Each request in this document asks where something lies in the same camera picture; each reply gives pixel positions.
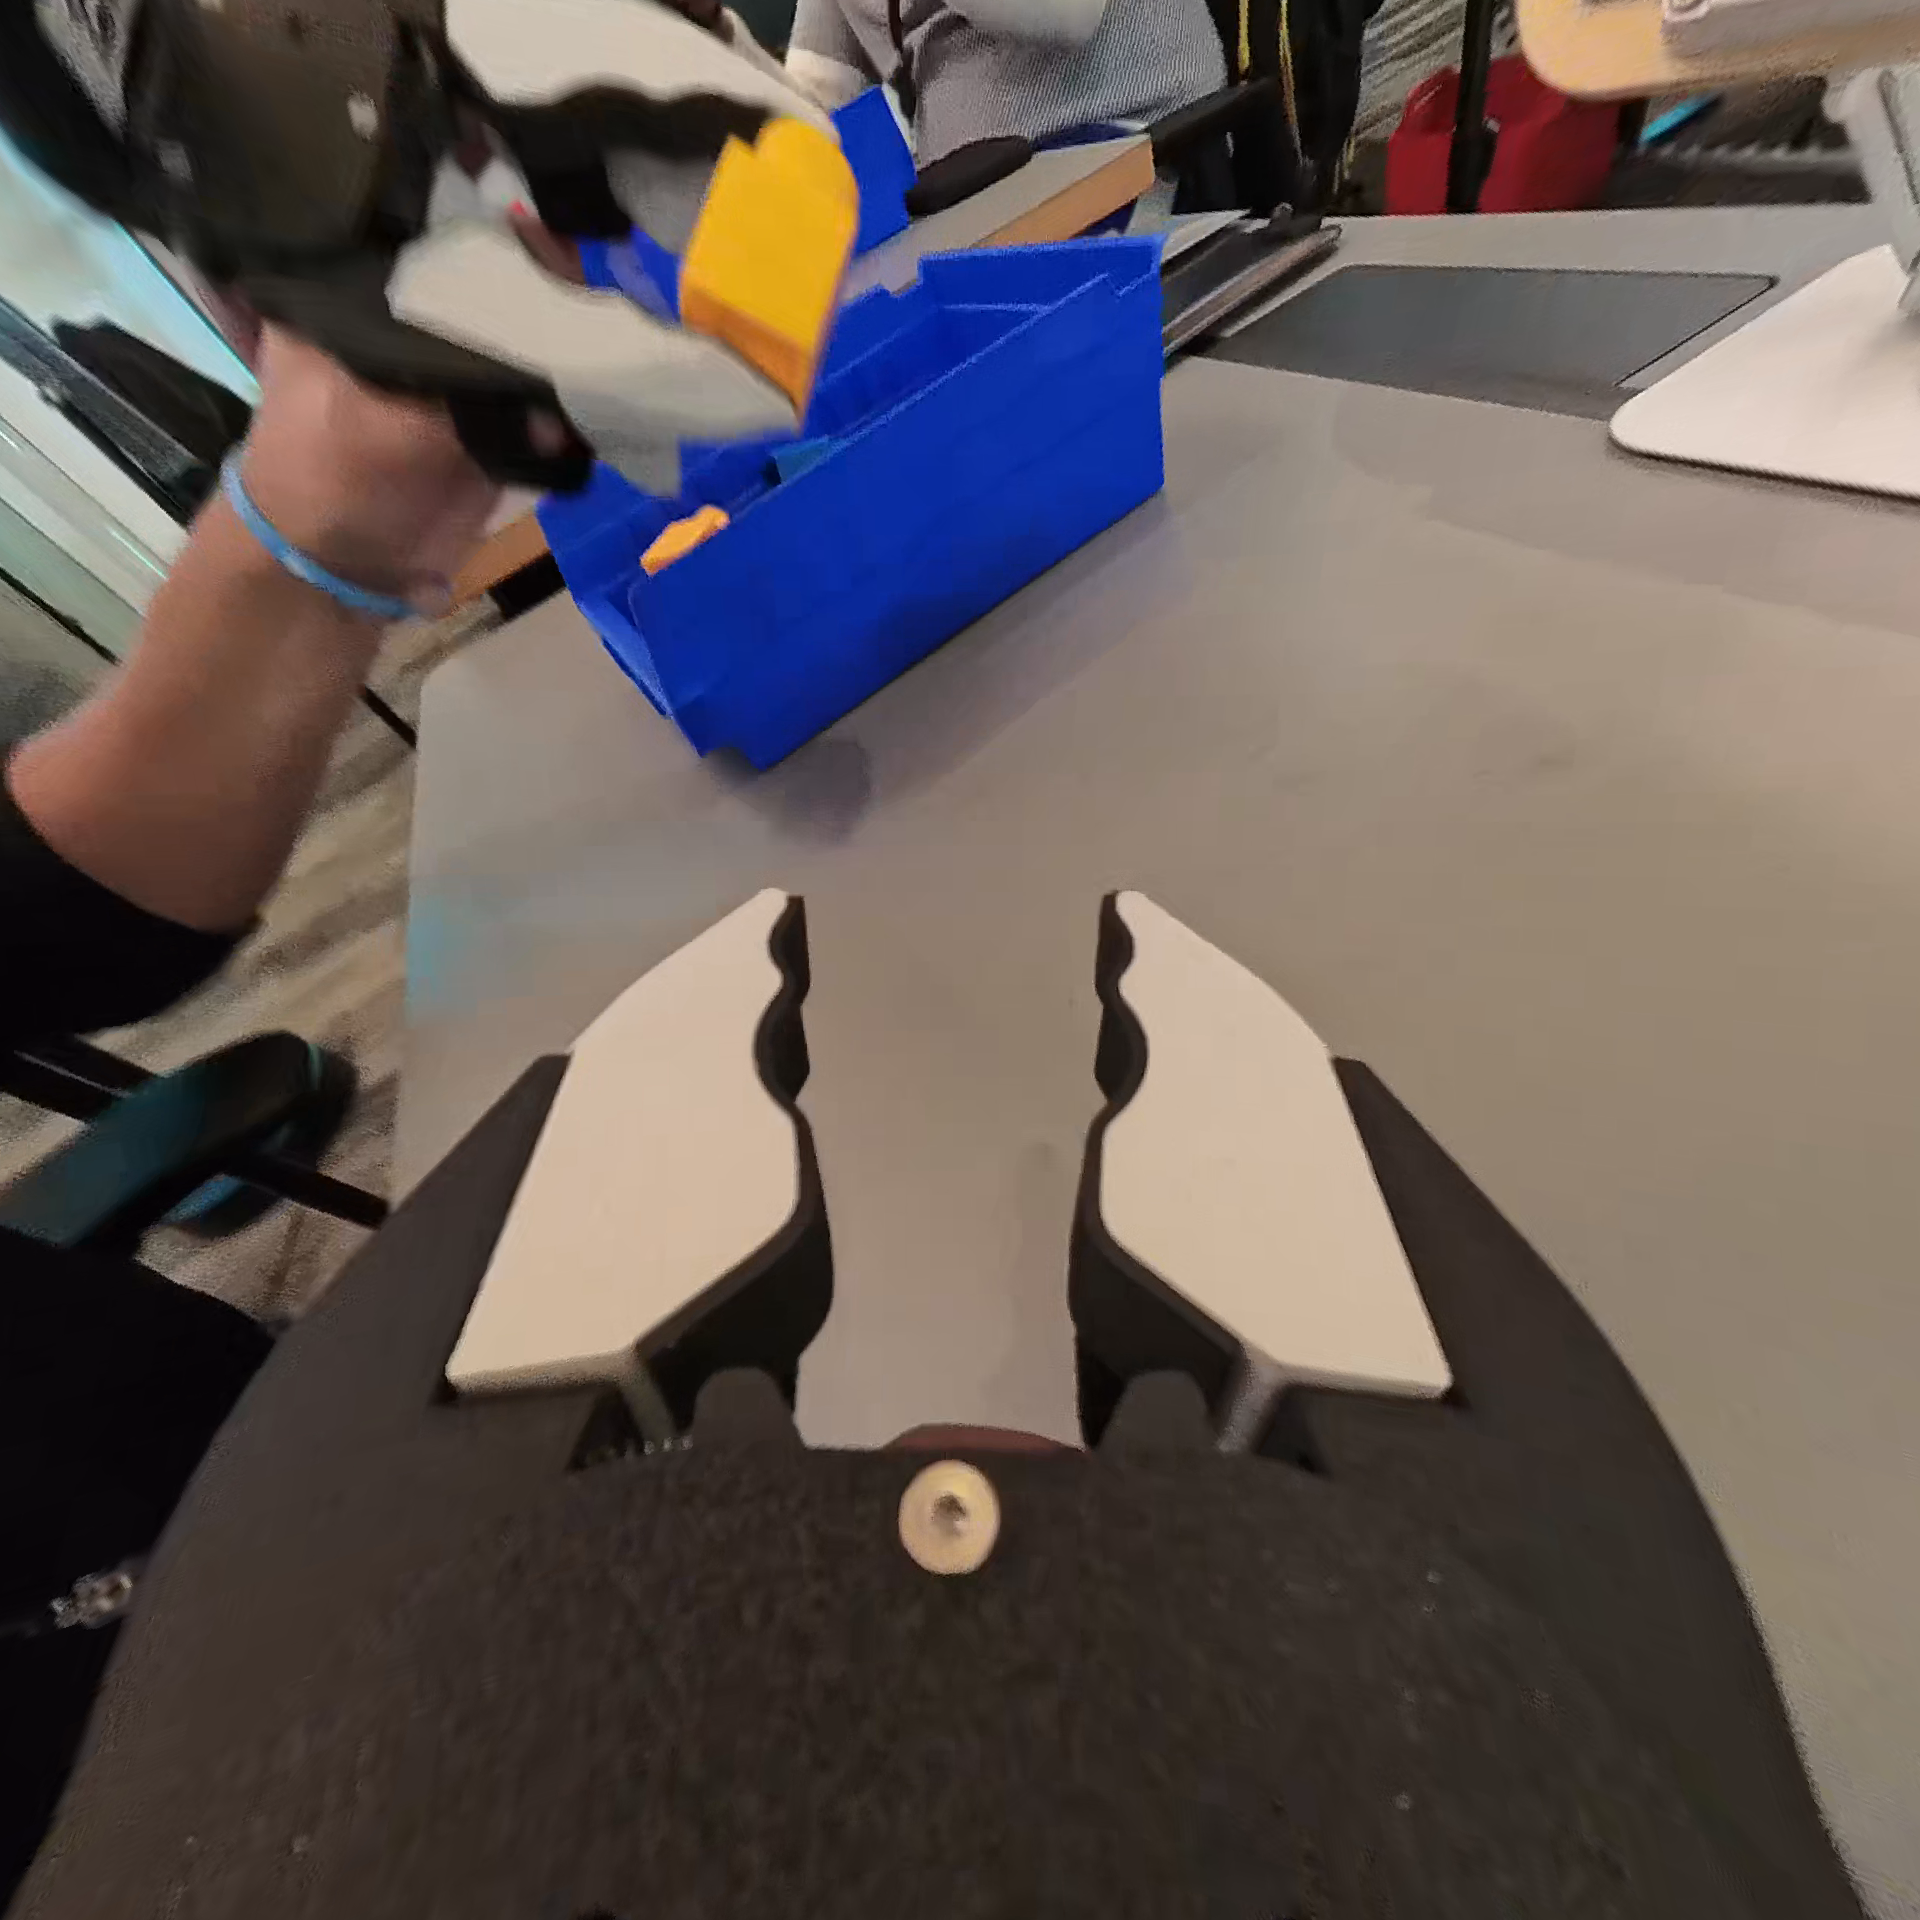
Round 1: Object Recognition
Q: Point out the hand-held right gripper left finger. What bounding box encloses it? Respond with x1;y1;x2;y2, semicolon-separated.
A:
442;889;837;1421

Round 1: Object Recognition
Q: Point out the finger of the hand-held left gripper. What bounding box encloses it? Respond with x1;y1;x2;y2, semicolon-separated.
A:
442;0;840;159
386;226;812;499

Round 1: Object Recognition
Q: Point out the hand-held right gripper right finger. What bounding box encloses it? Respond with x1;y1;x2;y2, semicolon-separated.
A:
1069;889;1457;1421

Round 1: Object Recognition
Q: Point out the blue plastic bin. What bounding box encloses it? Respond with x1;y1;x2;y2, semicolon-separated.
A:
535;231;1167;775
829;86;919;252

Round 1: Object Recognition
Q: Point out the person's left forearm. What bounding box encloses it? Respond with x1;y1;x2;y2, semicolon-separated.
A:
0;495;450;1052

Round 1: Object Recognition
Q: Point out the person's left hand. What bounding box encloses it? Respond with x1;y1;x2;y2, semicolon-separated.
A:
226;323;532;608

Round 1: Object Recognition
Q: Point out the black pole round base stand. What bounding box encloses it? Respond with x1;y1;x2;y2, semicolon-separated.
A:
162;1045;365;1226

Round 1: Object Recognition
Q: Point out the blue wristband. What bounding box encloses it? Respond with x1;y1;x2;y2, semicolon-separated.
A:
217;446;432;625

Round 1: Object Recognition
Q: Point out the person's torso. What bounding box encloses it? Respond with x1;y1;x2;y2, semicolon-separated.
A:
0;1201;283;1876

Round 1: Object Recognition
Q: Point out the black folder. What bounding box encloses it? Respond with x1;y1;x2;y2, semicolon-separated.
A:
1159;209;1346;358

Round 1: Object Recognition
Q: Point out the black backpack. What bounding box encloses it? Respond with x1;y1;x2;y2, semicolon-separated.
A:
1210;0;1385;213

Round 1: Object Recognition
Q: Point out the dark grey desk mat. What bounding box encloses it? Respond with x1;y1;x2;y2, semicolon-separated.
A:
1196;266;1782;418

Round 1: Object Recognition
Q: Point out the red bag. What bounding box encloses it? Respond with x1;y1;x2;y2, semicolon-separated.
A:
1382;58;1632;218

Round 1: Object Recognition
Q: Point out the instruction sheet on white stand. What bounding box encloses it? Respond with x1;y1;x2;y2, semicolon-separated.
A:
1510;0;1920;499

